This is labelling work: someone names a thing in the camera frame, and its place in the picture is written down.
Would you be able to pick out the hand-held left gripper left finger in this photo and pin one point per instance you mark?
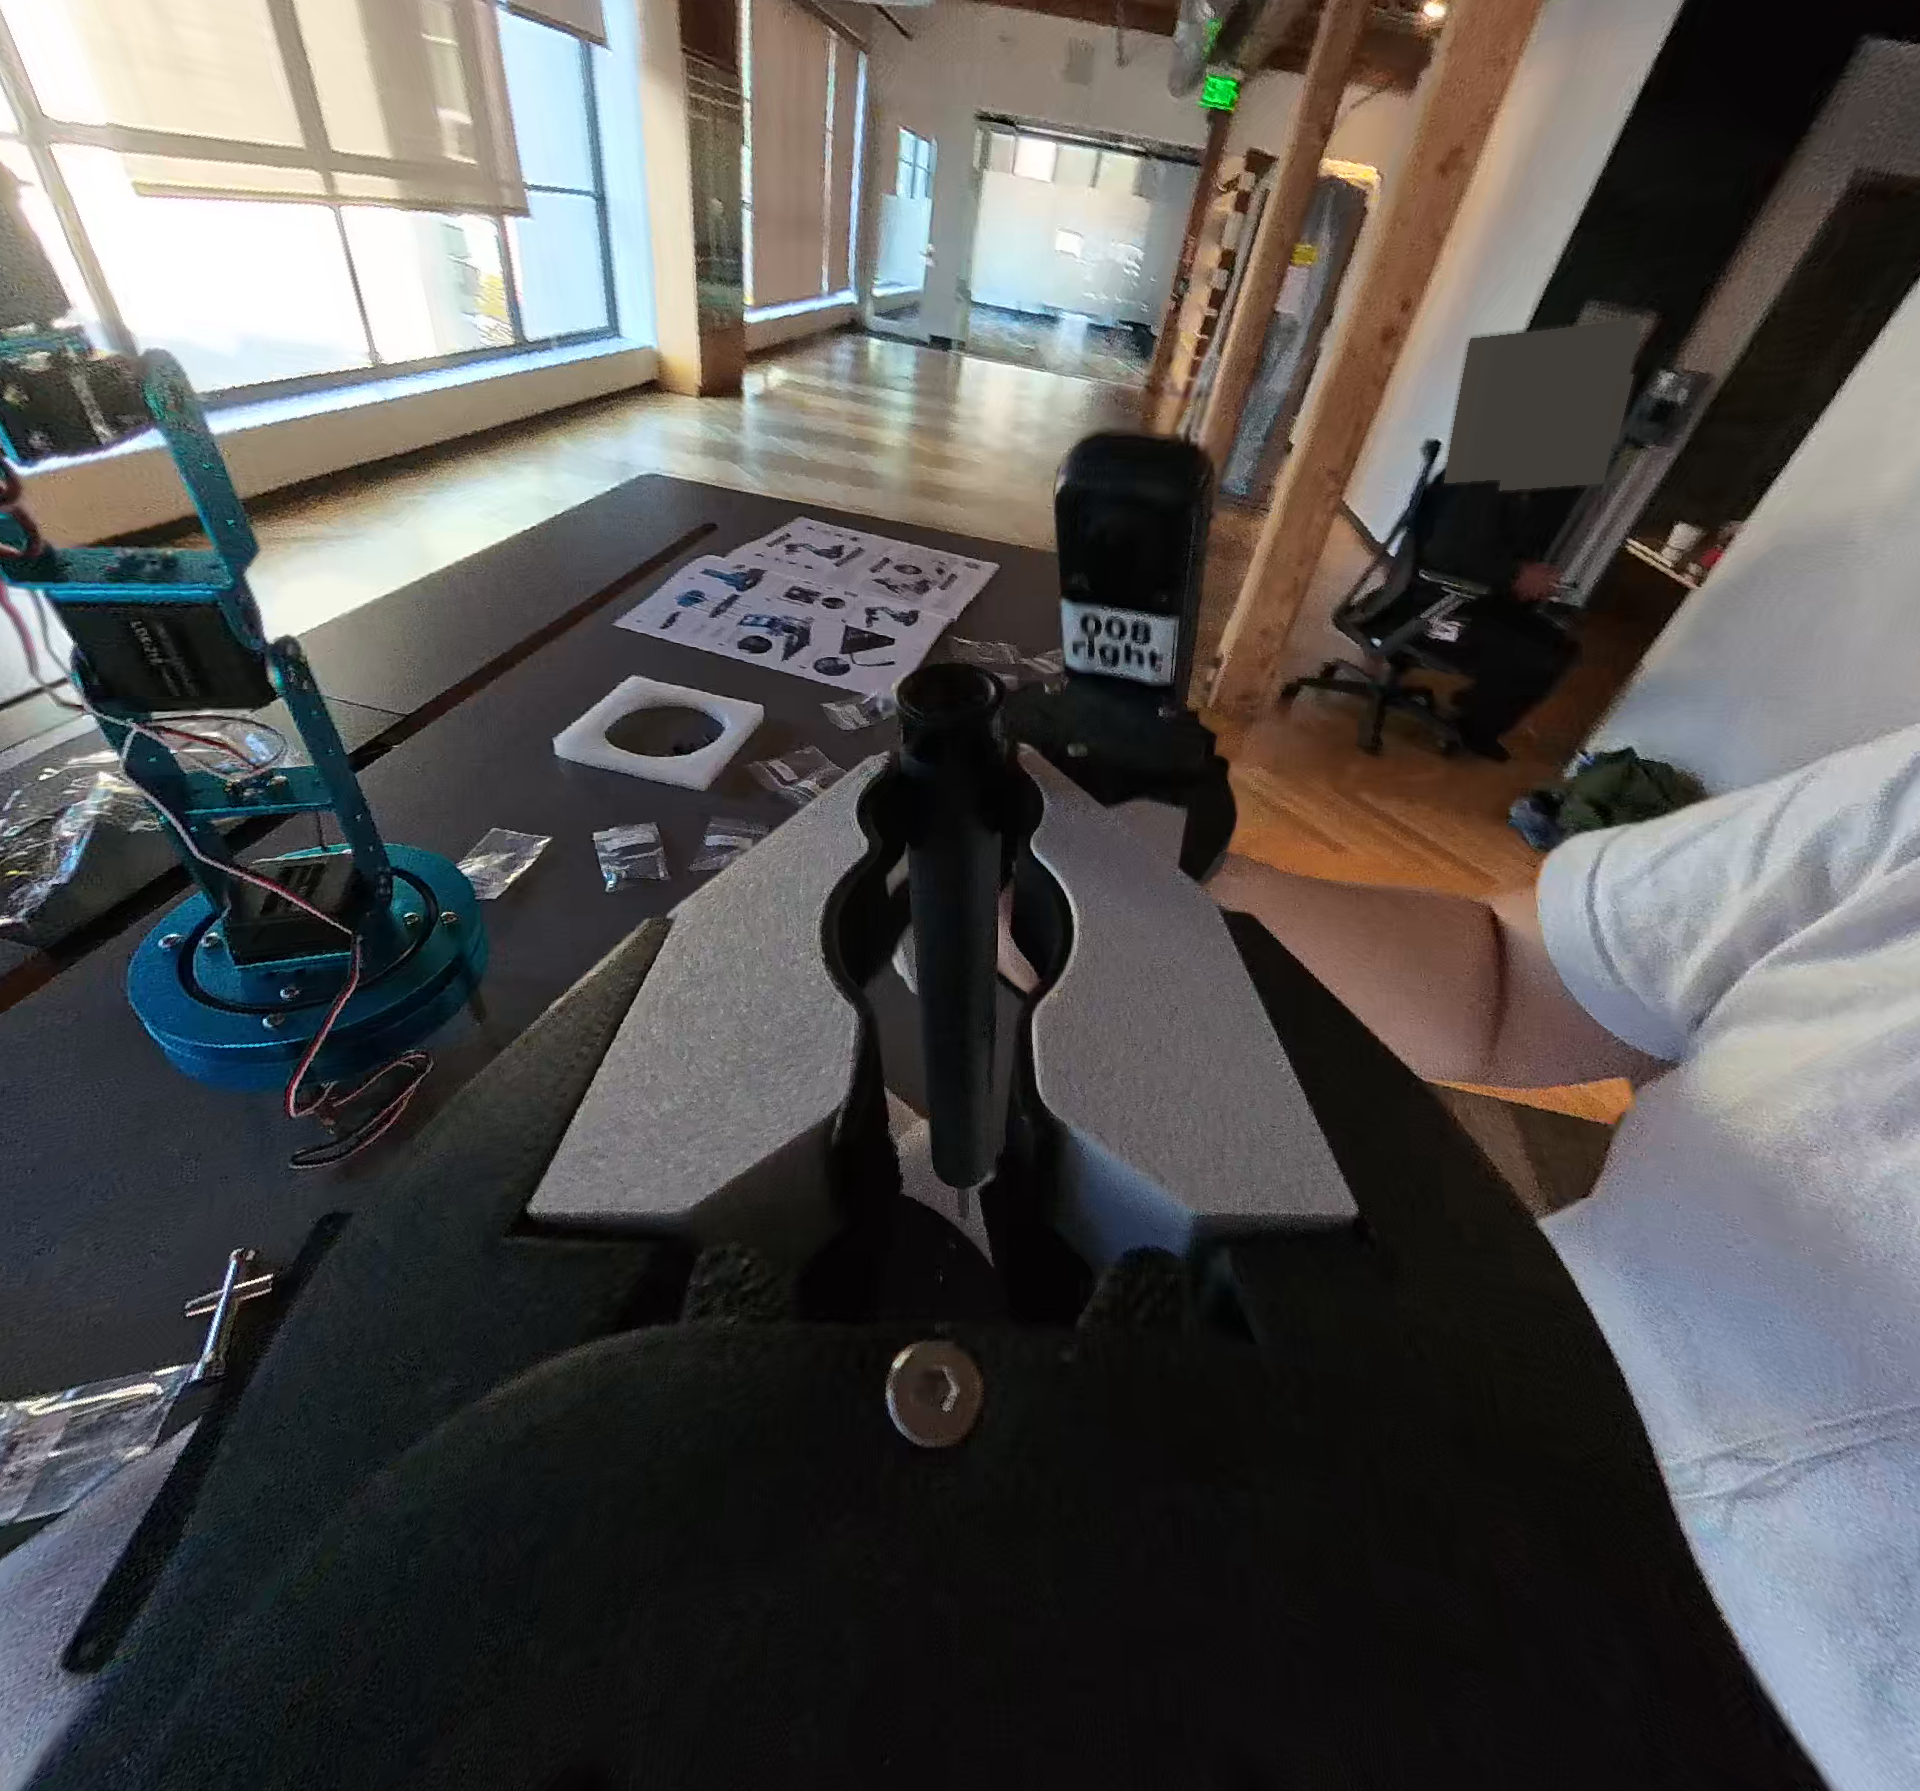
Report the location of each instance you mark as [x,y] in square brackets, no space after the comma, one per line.
[705,1070]

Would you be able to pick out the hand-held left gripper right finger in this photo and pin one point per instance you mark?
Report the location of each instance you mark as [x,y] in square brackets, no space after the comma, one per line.
[1184,1070]

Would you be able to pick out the black screwdriver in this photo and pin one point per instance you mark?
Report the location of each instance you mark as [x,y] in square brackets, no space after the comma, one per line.
[953,920]

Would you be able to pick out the blue toy robot arm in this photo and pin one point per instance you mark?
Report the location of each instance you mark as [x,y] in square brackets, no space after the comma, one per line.
[300,951]

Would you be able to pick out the person's right forearm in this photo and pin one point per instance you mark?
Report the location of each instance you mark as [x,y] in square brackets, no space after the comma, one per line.
[1426,983]

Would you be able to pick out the black office chair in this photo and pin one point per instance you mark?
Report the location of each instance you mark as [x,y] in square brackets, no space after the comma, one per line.
[1388,622]

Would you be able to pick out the white foam block with hole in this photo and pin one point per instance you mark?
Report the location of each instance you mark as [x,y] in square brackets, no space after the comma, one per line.
[653,763]

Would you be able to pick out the printed instruction manual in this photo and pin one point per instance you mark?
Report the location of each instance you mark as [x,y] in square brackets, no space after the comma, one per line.
[812,599]

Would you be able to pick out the green exit sign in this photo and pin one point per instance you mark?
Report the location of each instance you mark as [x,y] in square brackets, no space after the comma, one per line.
[1217,93]

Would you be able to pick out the green bag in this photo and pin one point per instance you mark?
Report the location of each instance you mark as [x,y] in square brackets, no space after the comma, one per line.
[1613,793]

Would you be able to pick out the small metal part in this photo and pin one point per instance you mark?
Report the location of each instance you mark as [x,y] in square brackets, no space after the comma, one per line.
[229,1312]

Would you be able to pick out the person's white shirt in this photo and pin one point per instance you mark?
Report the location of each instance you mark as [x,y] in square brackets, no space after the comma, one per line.
[1771,1220]

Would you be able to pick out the clear plastic film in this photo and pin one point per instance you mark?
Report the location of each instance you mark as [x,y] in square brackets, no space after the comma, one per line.
[44,833]

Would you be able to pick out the white foam sheet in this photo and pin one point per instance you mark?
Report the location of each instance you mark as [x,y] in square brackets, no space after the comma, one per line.
[44,1642]

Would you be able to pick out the wooden support post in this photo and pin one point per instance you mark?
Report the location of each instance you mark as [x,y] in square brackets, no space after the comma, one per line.
[1426,248]
[1291,171]

